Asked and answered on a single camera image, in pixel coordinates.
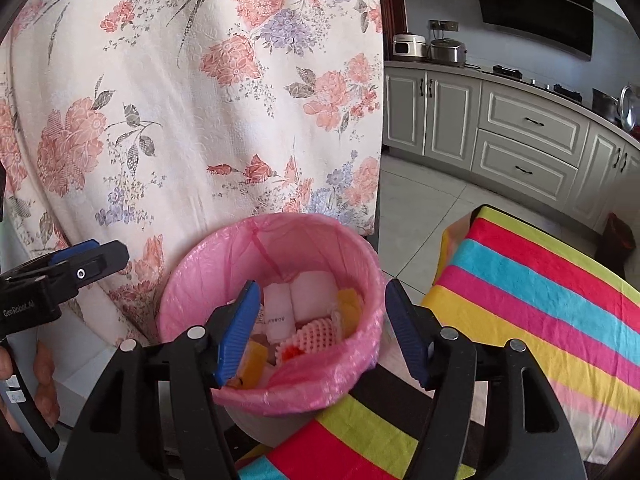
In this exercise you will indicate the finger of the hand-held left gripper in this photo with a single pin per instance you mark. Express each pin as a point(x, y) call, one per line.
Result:
point(95, 265)
point(75, 252)

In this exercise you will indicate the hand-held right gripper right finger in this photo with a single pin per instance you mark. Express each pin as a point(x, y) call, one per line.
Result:
point(405, 330)

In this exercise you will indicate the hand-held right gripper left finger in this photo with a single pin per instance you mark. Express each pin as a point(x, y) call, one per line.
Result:
point(240, 335)

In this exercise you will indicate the orange ball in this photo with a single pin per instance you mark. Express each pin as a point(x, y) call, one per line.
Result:
point(291, 354)

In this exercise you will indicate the plain yellow sponge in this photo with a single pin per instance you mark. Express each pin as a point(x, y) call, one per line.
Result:
point(350, 310)

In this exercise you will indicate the pink foam net sleeve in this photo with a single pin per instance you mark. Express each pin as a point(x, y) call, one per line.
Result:
point(312, 337)

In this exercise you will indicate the white foam block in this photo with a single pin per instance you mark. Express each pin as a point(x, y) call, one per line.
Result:
point(312, 295)

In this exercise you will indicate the trash bin with pink bag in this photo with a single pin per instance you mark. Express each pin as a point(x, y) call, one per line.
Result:
point(310, 385)

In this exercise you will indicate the person's left hand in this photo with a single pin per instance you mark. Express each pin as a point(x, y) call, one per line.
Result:
point(47, 385)

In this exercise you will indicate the colourful striped tablecloth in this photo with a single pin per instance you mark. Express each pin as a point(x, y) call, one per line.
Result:
point(525, 285)

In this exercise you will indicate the floral printed curtain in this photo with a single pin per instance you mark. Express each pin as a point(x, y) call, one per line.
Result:
point(200, 110)

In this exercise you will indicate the brown floor bin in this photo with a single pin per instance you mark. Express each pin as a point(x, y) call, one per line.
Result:
point(617, 245)

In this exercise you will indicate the white lower kitchen cabinets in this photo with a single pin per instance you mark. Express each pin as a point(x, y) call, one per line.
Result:
point(530, 125)

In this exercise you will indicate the black gas stove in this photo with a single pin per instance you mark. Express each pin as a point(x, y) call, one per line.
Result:
point(535, 82)

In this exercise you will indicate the silver rice cooker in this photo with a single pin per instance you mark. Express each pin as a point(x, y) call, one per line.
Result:
point(447, 52)

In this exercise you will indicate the white rice cooker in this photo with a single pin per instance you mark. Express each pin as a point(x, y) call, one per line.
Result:
point(410, 47)

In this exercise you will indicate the dark cooking pot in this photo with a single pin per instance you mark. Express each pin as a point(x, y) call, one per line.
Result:
point(605, 105)

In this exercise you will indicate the steel basin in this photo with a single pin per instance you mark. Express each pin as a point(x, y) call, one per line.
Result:
point(627, 107)

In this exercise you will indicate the black range hood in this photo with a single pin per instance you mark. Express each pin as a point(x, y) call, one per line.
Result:
point(535, 5)

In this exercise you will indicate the wall socket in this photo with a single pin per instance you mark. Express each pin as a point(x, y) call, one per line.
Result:
point(443, 25)

